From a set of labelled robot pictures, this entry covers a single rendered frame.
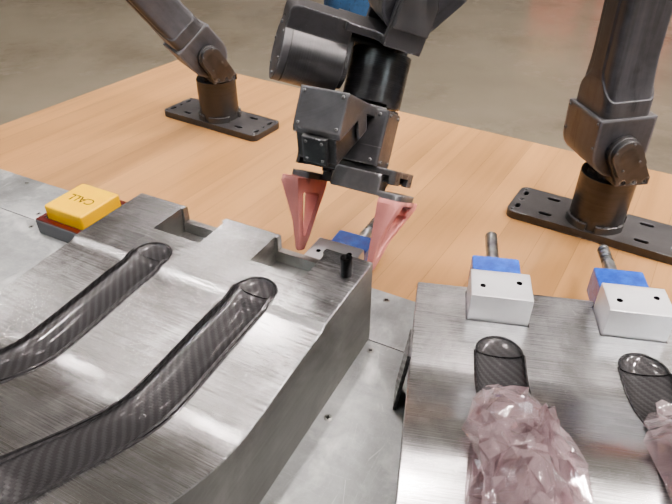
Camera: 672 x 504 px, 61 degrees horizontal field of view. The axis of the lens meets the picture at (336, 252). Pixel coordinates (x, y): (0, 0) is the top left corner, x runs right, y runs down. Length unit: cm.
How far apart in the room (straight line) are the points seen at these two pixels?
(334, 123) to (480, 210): 34
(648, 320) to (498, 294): 12
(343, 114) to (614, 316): 27
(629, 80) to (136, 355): 52
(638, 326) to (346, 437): 25
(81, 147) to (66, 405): 62
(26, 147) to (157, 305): 58
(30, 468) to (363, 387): 27
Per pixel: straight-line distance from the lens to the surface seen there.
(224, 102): 96
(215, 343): 44
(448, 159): 88
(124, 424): 40
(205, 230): 58
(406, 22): 52
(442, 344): 47
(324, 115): 47
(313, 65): 53
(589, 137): 67
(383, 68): 55
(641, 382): 50
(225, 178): 82
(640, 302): 52
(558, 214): 76
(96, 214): 72
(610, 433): 42
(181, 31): 91
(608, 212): 73
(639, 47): 65
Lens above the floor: 119
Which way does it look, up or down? 36 degrees down
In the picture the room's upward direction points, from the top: straight up
